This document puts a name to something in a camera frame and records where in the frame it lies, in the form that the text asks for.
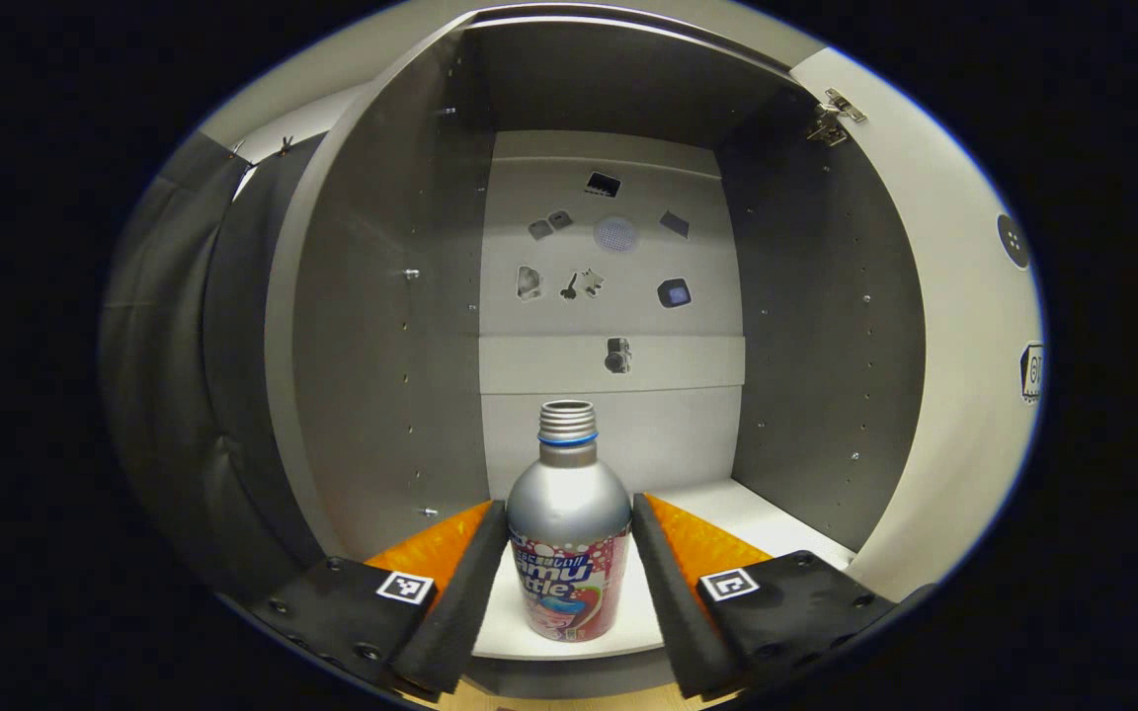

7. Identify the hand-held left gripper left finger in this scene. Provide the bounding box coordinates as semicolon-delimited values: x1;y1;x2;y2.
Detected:
243;499;511;704

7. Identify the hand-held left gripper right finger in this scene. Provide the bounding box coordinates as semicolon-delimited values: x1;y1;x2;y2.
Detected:
631;492;901;702

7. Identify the silver aluminium bottle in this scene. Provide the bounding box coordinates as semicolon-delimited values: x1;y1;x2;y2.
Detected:
507;400;633;643

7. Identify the dark grey cabinet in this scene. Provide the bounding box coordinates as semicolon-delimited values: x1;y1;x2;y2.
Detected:
202;5;926;697

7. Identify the beige cabinet door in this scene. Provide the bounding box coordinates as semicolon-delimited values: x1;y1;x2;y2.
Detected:
791;47;1046;603

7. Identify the metal cabinet door hinge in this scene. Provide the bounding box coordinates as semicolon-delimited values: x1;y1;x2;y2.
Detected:
806;87;868;147

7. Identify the black backdrop cloth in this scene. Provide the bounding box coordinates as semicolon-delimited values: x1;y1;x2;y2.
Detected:
100;133;323;593

